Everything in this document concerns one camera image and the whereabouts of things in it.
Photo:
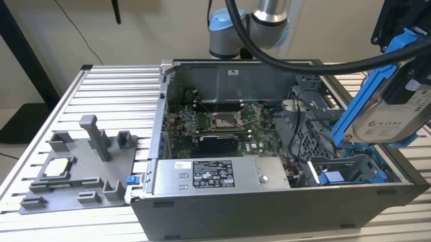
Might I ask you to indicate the grey plastic parts rack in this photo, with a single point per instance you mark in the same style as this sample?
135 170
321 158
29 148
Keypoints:
87 176

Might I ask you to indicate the black graphics card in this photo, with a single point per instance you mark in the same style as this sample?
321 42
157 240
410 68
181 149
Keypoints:
217 146

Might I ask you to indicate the black monitor stand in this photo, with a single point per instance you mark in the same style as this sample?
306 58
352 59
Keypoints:
23 123

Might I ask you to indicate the black antenna rod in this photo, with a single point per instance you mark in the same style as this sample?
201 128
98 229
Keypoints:
117 12

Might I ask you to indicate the black RAM slot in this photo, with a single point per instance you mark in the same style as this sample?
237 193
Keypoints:
220 108
220 102

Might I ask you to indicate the blue empty disk carrier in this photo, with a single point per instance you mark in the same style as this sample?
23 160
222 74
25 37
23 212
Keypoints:
332 177

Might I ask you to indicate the open dark grey PC case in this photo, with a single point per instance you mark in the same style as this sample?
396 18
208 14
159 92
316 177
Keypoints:
253 216

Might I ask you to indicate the green motherboard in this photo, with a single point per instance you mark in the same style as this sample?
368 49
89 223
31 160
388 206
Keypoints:
260 118

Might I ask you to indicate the CPU socket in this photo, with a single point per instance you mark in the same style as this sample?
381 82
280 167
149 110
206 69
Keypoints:
224 122

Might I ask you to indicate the thin metal locking lever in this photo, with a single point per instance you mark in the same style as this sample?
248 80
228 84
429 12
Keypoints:
206 107

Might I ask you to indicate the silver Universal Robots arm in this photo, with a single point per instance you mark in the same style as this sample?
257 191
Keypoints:
270 12

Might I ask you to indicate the silver power supply unit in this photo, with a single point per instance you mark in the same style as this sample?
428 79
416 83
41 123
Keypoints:
175 181

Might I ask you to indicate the hard disk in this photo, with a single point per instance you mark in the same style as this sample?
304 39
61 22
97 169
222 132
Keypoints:
384 121

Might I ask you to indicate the grey metal disk bay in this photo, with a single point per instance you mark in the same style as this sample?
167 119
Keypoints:
350 161

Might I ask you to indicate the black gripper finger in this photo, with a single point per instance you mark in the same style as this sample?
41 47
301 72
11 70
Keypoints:
401 95

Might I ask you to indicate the silver CPU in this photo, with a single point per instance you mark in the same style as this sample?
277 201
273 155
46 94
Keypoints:
58 169

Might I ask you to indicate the grey perforated drive cage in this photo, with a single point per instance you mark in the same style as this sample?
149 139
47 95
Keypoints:
320 143

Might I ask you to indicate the blue case latch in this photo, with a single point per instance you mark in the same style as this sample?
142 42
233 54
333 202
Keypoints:
131 180

